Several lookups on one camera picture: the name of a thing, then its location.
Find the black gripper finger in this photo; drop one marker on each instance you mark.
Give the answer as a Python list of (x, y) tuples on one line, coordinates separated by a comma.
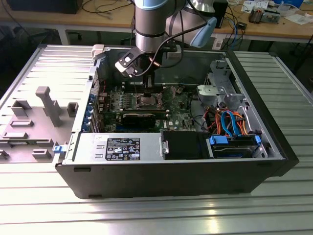
[(149, 84)]

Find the CPU silver top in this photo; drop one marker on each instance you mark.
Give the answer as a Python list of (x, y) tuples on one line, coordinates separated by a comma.
[(149, 101)]

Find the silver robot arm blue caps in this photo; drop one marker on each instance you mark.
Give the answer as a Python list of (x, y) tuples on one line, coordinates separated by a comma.
[(149, 24)]

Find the black RAM slot row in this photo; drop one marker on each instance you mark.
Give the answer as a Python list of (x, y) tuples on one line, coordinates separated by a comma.
[(129, 89)]

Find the CPU socket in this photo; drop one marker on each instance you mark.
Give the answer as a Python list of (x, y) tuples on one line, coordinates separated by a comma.
[(137, 101)]

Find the blue slot retention clip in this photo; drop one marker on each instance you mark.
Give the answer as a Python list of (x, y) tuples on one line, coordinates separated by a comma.
[(89, 109), (87, 120), (85, 127), (92, 98)]

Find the CPU cooler heat sink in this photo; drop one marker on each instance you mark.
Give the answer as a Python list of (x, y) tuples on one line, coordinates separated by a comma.
[(255, 16)]

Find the brass rod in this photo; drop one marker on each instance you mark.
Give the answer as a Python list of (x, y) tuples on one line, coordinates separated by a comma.
[(154, 61)]

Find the black graphics card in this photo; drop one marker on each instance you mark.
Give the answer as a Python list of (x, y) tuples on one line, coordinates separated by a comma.
[(139, 121)]

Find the green motherboard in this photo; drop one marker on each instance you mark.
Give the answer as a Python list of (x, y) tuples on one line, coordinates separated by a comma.
[(178, 112)]

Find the beige case latch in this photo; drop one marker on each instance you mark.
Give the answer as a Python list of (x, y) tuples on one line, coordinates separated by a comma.
[(97, 50)]

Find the silver metal drive cage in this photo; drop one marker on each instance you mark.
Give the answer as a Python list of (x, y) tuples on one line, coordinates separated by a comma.
[(207, 93)]

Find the white label sheet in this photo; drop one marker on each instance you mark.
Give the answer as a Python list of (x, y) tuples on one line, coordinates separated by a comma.
[(218, 43)]

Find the wooden workbench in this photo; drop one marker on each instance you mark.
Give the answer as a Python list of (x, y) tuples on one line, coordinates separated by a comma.
[(73, 19)]

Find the silver power supply with label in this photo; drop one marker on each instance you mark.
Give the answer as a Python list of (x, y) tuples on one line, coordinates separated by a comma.
[(90, 147)]

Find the blue disk carrier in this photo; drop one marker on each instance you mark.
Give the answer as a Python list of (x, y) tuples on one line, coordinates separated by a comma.
[(218, 141)]

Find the tall black box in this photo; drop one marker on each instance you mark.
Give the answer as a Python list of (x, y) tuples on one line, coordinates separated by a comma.
[(222, 14)]

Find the black open PC case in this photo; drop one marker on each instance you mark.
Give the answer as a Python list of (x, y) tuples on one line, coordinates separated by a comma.
[(171, 181)]

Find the small black adapter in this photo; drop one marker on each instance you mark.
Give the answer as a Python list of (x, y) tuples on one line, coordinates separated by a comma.
[(242, 25)]

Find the hard disk drive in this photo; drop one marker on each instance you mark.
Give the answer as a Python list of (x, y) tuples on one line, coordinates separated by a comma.
[(232, 151)]

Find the blue plastic latch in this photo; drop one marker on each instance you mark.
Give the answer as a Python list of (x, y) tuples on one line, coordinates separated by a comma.
[(57, 149)]

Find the black computer tower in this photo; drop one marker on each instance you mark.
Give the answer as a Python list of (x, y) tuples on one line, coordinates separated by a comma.
[(44, 6)]

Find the printed white paper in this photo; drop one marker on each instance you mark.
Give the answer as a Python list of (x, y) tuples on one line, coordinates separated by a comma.
[(249, 6)]

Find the grey parts rack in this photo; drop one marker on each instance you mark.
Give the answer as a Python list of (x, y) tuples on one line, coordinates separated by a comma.
[(36, 137)]

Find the grey electronic module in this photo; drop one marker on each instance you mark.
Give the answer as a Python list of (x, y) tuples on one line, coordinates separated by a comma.
[(271, 16)]

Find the plain white paper sheet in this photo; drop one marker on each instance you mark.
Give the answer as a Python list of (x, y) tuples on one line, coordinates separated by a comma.
[(298, 19)]

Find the blue box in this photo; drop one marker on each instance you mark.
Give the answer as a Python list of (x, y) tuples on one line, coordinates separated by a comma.
[(293, 2)]

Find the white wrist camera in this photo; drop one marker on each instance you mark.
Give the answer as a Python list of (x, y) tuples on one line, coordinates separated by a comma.
[(126, 71), (174, 55)]

